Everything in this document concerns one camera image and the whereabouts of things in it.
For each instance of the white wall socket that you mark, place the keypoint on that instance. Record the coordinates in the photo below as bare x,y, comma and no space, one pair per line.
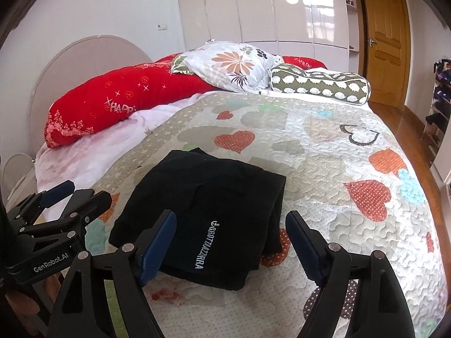
162,27

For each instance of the shoe rack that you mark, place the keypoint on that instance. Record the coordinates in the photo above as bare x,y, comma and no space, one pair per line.
438,112

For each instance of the black pants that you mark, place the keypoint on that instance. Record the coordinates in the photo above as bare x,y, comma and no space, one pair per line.
211,200

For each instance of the white floral pillow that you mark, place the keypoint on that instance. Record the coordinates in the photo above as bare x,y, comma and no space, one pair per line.
229,65

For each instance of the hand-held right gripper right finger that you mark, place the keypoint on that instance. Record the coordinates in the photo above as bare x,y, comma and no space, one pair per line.
303,250

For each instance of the wooden door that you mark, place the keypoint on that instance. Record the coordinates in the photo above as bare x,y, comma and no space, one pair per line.
384,42

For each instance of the beige rounded headboard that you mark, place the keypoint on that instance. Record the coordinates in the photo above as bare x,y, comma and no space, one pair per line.
77,60

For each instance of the heart pattern quilt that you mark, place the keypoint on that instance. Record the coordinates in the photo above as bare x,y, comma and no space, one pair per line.
317,169

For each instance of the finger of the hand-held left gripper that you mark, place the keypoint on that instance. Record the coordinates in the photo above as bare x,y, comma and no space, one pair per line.
91,202
56,192

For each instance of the green bolster pillow white print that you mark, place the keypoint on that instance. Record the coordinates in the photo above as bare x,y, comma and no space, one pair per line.
317,84

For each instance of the long red pillow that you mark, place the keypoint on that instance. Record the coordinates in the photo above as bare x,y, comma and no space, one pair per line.
116,91

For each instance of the white shelf cabinet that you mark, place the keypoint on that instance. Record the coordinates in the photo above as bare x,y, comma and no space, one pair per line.
444,163

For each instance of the person's left hand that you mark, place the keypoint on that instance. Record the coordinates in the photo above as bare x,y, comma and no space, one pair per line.
23,301

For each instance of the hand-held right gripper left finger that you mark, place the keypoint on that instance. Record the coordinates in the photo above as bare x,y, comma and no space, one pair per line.
158,246

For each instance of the glossy white wardrobe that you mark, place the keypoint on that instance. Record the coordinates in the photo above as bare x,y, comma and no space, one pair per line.
253,7

